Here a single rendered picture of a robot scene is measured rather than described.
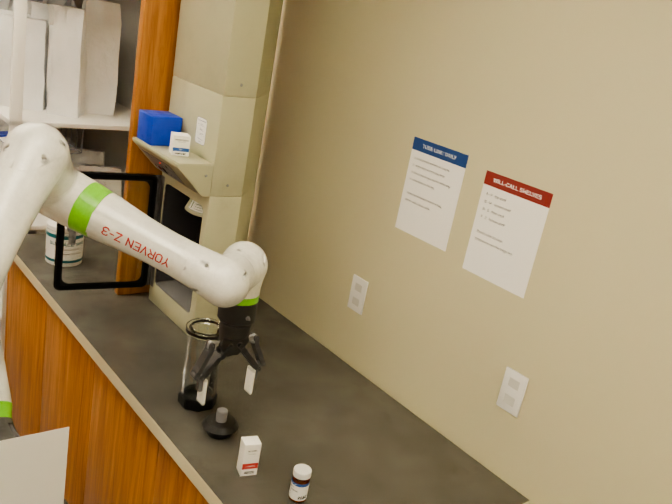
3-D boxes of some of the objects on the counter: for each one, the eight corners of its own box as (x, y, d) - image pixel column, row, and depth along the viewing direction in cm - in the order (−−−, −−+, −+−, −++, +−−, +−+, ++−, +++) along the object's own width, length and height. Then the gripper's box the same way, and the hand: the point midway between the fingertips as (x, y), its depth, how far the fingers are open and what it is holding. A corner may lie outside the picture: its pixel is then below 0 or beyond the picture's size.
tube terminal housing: (211, 291, 267) (240, 81, 243) (257, 328, 244) (294, 102, 220) (148, 298, 252) (172, 75, 227) (191, 339, 229) (223, 96, 205)
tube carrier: (205, 384, 202) (215, 315, 195) (224, 404, 194) (235, 332, 188) (170, 391, 195) (178, 320, 189) (188, 412, 187) (198, 338, 181)
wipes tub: (74, 253, 278) (77, 216, 273) (87, 265, 269) (90, 227, 264) (39, 255, 270) (41, 217, 265) (51, 268, 261) (53, 229, 256)
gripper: (270, 307, 184) (258, 380, 191) (181, 319, 168) (172, 399, 175) (287, 319, 179) (274, 394, 186) (197, 333, 163) (186, 415, 170)
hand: (225, 393), depth 180 cm, fingers open, 13 cm apart
